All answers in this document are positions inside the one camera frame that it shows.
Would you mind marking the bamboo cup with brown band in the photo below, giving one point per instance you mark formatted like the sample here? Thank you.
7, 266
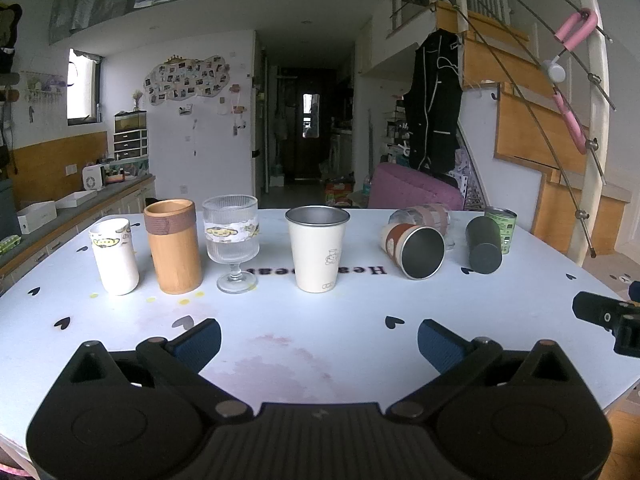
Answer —
175, 255

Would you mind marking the cloud-shaped photo board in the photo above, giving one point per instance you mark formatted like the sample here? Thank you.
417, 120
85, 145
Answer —
187, 79

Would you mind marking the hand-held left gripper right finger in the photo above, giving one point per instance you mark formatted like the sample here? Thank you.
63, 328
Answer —
440, 349

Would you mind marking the grey counter with cabinets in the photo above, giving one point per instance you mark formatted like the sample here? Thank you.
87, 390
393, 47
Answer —
75, 225

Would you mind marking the red cardboard box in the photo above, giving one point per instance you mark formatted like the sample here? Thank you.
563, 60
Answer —
339, 194

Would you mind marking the cluttered storage shelf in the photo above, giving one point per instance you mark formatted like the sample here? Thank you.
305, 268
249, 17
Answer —
396, 132

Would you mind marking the window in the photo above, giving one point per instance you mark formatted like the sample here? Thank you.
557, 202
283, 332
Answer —
82, 90

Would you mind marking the white railing post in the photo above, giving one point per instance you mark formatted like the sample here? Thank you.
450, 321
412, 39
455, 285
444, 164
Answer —
595, 125

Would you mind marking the green printed cup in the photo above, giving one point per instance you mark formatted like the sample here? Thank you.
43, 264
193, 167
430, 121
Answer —
505, 225

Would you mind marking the white open box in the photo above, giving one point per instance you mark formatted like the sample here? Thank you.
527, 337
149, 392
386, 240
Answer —
37, 217

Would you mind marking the glass cup with brown band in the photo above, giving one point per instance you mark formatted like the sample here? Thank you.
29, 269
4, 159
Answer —
432, 215

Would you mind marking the black coat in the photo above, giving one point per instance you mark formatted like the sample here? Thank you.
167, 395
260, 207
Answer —
432, 105

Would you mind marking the white cup with cartoon band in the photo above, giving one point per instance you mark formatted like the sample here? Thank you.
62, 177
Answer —
116, 265

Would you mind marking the door with window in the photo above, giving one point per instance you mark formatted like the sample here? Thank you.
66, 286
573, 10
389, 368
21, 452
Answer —
310, 120

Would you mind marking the white small appliance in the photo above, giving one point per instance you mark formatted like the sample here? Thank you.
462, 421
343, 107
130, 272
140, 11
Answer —
93, 177

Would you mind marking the green toy car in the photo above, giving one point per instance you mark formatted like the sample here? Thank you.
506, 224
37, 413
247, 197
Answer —
10, 245

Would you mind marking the white flat tray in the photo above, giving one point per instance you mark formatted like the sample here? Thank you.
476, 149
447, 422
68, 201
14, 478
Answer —
75, 200

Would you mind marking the white round gadget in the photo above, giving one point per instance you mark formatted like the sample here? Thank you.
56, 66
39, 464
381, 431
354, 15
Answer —
556, 71

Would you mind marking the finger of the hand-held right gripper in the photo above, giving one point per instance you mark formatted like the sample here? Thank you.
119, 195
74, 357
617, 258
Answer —
595, 308
627, 336

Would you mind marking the ribbed glass goblet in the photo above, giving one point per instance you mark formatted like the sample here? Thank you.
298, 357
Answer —
231, 250

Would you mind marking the pink armchair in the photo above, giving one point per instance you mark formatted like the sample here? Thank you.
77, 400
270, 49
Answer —
410, 187

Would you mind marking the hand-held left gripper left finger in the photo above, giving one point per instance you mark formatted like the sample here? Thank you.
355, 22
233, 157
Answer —
197, 346

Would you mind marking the dark hanging bag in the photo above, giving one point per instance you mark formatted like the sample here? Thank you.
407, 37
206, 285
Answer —
9, 40

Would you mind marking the small drawer unit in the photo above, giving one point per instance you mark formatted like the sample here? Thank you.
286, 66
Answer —
131, 145

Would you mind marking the fish tank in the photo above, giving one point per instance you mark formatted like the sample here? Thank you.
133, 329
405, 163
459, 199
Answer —
131, 121

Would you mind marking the dark green cup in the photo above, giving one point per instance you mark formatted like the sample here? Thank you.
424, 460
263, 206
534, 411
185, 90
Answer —
482, 245

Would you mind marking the wooden staircase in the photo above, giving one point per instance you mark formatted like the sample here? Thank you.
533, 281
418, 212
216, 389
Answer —
520, 110

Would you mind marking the brown and white metal cup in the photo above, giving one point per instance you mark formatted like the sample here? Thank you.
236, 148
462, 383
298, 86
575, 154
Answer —
422, 255

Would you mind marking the white perforated rack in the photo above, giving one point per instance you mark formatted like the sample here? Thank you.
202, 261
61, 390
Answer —
465, 180

